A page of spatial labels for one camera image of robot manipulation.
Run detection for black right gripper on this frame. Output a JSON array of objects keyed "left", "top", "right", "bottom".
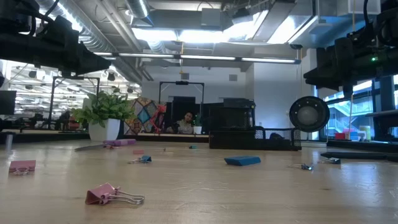
[{"left": 303, "top": 36, "right": 356, "bottom": 91}]

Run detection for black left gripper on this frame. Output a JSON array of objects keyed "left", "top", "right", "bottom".
[{"left": 39, "top": 14, "right": 111, "bottom": 76}]

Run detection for small dark blue binder clip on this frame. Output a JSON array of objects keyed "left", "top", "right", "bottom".
[
  {"left": 317, "top": 157, "right": 341, "bottom": 165},
  {"left": 287, "top": 163, "right": 314, "bottom": 171}
]

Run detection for purple pink handled scissors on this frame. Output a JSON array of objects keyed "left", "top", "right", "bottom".
[{"left": 74, "top": 139, "right": 137, "bottom": 152}]

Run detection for medium pink binder clip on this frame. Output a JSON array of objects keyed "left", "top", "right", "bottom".
[{"left": 8, "top": 159, "right": 37, "bottom": 175}]

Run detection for large pink binder clip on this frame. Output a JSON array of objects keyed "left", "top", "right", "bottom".
[{"left": 85, "top": 182, "right": 146, "bottom": 206}]

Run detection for black mesh desk organizer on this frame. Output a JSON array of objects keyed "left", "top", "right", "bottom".
[{"left": 208, "top": 107, "right": 302, "bottom": 152}]

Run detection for black support pole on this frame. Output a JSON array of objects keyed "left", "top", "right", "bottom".
[{"left": 379, "top": 76, "right": 396, "bottom": 139}]

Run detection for pale storage container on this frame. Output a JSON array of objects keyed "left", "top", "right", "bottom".
[{"left": 359, "top": 125, "right": 372, "bottom": 141}]

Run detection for green plant in white pot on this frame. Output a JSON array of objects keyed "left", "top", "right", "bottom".
[{"left": 70, "top": 90, "right": 137, "bottom": 142}]

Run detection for colourful patchwork panel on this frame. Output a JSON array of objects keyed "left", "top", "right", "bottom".
[{"left": 123, "top": 96, "right": 167, "bottom": 135}]

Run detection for red angular object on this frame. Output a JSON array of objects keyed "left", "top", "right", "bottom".
[{"left": 149, "top": 104, "right": 167, "bottom": 134}]

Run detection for black monitor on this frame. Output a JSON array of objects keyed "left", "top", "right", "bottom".
[{"left": 0, "top": 90, "right": 17, "bottom": 116}]

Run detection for person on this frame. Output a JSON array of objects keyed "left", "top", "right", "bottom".
[{"left": 166, "top": 111, "right": 195, "bottom": 134}]

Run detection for long pendant light bar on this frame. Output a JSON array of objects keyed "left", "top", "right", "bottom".
[{"left": 93, "top": 52, "right": 302, "bottom": 65}]

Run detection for small white cactus pot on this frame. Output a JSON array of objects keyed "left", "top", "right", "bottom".
[{"left": 192, "top": 113, "right": 203, "bottom": 135}]

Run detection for black rectangular frame stand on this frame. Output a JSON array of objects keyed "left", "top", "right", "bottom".
[
  {"left": 48, "top": 76, "right": 101, "bottom": 130},
  {"left": 158, "top": 80, "right": 205, "bottom": 135}
]

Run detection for black aluminium table frame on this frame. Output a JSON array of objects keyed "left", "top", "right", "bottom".
[{"left": 0, "top": 129, "right": 398, "bottom": 154}]

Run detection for grey metal post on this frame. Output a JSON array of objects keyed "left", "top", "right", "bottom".
[{"left": 4, "top": 131, "right": 15, "bottom": 152}]

